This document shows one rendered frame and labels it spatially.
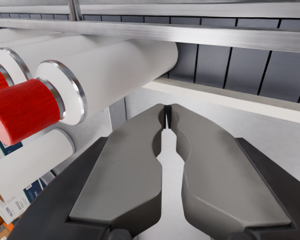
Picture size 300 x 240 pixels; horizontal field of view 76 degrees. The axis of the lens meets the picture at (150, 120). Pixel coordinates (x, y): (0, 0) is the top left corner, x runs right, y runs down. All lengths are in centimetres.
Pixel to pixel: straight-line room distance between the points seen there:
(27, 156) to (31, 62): 36
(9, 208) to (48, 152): 39
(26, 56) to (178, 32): 13
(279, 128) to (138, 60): 22
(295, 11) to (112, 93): 18
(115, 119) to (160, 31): 26
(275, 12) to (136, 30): 13
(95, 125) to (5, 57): 28
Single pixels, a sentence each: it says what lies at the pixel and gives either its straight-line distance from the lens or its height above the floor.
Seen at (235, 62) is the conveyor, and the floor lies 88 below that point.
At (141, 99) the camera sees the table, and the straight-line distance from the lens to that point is 39.
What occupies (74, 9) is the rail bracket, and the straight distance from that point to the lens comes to 25.
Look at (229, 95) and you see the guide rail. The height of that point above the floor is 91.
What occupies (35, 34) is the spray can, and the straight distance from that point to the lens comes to 38.
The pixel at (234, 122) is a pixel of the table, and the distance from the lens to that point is 33.
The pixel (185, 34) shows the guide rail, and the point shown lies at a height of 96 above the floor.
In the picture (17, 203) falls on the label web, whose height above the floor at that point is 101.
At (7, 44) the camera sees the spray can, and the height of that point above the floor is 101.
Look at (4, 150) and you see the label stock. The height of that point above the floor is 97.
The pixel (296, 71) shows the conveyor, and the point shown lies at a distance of 24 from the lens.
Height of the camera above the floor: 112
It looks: 45 degrees down
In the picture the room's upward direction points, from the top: 131 degrees counter-clockwise
